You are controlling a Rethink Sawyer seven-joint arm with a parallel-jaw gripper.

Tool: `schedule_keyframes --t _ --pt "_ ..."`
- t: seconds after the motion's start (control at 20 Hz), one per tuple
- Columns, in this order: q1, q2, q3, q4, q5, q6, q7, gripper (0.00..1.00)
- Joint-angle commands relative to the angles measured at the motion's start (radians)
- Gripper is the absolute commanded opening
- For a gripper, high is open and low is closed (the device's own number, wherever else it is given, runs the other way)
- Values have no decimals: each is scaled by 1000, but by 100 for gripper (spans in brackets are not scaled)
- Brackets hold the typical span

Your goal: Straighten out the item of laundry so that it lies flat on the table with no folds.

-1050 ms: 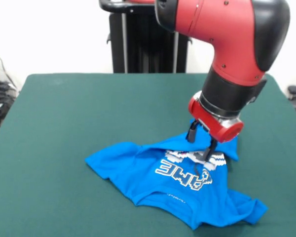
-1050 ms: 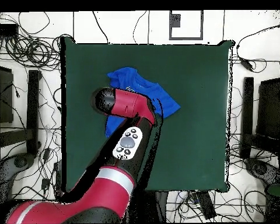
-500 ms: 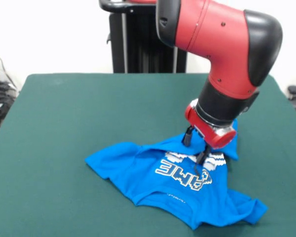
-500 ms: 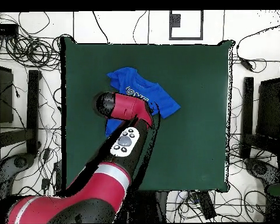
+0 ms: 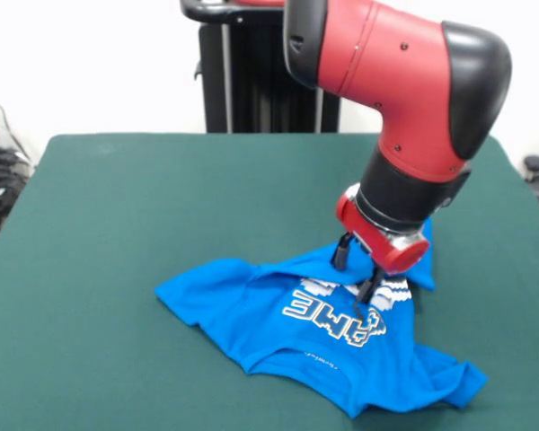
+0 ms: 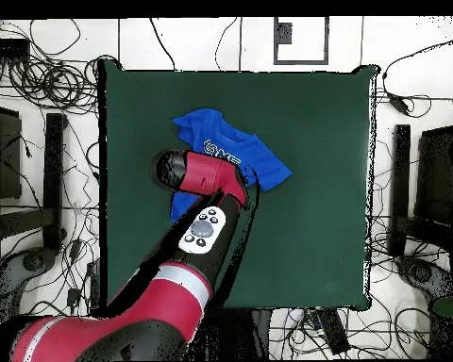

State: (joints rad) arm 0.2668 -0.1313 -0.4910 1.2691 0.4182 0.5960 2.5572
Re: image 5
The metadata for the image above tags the blue shirt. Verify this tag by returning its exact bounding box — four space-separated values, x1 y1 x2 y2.
155 217 490 419

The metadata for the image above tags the dark green table cloth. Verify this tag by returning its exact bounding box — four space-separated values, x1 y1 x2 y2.
0 131 539 431

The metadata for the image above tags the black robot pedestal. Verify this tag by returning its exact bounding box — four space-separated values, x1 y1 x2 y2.
179 0 342 134

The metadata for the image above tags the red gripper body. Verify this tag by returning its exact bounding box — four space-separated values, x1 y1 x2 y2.
335 191 431 275

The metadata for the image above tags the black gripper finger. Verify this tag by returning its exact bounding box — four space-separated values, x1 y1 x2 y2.
357 267 386 303
331 231 355 272

